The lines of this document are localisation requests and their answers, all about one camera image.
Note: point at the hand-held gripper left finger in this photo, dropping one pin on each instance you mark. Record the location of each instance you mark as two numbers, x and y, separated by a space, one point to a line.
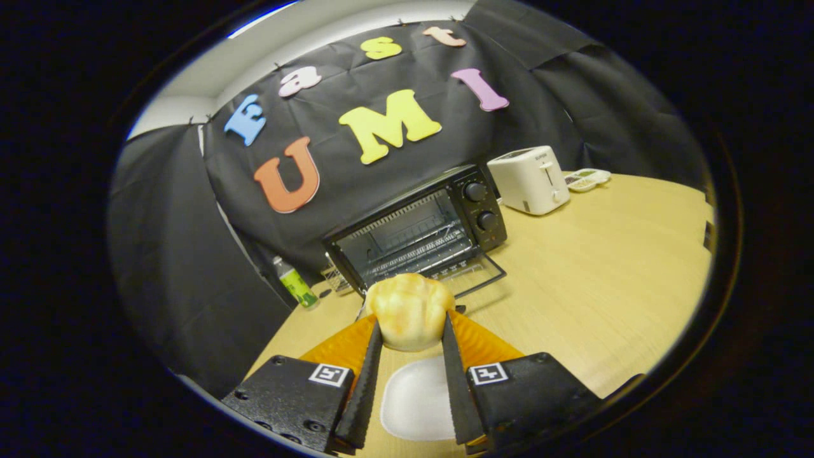
362 394

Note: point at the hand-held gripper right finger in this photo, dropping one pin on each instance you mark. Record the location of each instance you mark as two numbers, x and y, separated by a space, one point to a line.
455 381

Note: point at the golden bread roll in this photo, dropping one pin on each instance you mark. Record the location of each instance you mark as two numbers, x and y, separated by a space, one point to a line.
410 312

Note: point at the black toaster oven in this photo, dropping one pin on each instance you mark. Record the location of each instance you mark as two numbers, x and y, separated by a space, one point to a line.
483 203

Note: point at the white toaster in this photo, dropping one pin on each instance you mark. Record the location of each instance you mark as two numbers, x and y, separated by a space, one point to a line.
528 184

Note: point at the white square plate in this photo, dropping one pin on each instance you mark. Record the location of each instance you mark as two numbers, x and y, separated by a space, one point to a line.
416 401

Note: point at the green label drink bottle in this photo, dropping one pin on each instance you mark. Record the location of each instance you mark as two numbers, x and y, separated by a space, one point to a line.
296 286

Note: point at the white divided snack tray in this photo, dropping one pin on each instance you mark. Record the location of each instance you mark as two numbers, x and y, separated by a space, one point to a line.
585 180

